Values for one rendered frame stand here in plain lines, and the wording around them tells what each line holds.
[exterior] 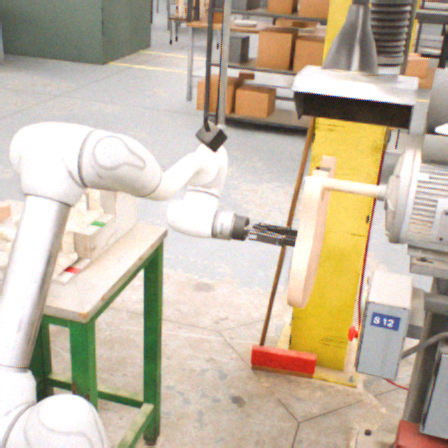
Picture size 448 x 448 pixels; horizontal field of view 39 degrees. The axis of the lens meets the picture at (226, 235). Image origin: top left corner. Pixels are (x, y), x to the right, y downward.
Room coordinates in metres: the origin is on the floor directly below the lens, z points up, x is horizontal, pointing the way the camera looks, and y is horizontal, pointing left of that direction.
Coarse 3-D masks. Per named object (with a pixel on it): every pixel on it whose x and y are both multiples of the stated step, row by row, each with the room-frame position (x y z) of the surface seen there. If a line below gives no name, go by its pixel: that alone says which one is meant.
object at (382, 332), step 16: (384, 272) 1.37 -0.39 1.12; (368, 288) 1.30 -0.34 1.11; (384, 288) 1.29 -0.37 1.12; (400, 288) 1.29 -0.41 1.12; (368, 304) 1.23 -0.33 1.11; (384, 304) 1.22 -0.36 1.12; (400, 304) 1.22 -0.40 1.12; (368, 320) 1.23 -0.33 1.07; (384, 320) 1.22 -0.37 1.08; (400, 320) 1.21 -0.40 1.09; (368, 336) 1.22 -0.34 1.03; (384, 336) 1.22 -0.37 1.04; (400, 336) 1.21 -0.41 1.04; (368, 352) 1.22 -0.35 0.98; (384, 352) 1.21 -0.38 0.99; (400, 352) 1.21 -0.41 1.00; (368, 368) 1.22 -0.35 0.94; (384, 368) 1.21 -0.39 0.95
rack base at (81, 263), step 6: (78, 258) 1.67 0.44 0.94; (84, 258) 1.67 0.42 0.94; (6, 264) 1.60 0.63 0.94; (72, 264) 1.63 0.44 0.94; (78, 264) 1.63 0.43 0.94; (84, 264) 1.63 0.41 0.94; (60, 276) 1.56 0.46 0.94; (66, 276) 1.56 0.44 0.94; (72, 276) 1.57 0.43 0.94; (54, 282) 1.54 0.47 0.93; (60, 282) 1.53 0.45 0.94; (66, 282) 1.54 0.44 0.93
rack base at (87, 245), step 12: (72, 216) 1.79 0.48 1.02; (108, 216) 1.81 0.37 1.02; (72, 228) 1.71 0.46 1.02; (84, 228) 1.71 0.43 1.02; (96, 228) 1.72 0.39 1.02; (108, 228) 1.77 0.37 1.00; (84, 240) 1.67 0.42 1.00; (96, 240) 1.70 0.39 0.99; (108, 240) 1.77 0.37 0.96; (60, 252) 1.70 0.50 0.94; (84, 252) 1.67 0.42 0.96; (96, 252) 1.70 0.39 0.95
